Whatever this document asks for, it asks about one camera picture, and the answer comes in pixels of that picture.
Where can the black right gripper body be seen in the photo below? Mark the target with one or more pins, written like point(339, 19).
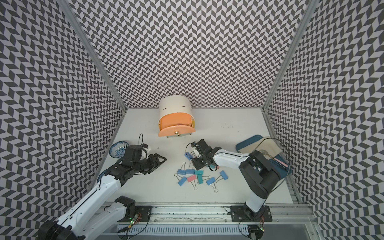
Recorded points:
point(202, 157)

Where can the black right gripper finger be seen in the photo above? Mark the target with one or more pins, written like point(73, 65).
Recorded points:
point(199, 163)
point(196, 149)

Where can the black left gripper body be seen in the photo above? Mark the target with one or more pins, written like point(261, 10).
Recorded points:
point(143, 165)

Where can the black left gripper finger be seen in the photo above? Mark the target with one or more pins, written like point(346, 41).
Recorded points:
point(157, 159)
point(151, 167)

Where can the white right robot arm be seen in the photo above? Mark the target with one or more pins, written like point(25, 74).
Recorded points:
point(259, 173)

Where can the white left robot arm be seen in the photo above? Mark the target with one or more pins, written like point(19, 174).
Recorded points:
point(81, 222)

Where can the green binder clip centre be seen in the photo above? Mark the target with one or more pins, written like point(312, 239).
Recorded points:
point(198, 172)

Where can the blue binder clip upper left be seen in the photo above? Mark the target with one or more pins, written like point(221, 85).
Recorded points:
point(189, 156)

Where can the pink binder clip bottom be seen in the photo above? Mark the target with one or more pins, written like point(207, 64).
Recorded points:
point(192, 180)

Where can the blue binder clip bottom left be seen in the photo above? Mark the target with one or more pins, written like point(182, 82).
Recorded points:
point(181, 179)

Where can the blue binder clip right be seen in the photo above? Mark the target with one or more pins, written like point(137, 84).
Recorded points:
point(223, 176)

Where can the white round drawer cabinet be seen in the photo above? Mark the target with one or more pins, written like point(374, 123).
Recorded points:
point(174, 104)

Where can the blue patterned bowl far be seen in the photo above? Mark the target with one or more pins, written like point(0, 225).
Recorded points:
point(117, 150)

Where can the blue patterned bowl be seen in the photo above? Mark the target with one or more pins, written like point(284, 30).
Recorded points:
point(101, 175)
point(117, 150)

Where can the blue patterned bowl near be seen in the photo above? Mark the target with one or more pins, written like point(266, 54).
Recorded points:
point(101, 175)

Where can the beige cloth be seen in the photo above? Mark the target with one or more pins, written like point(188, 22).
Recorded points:
point(258, 143)

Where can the teal cutting board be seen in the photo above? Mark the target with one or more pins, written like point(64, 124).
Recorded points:
point(279, 163)

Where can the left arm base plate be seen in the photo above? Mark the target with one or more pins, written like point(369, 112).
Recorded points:
point(144, 213)

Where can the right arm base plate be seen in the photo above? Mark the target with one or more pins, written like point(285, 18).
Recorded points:
point(243, 214)

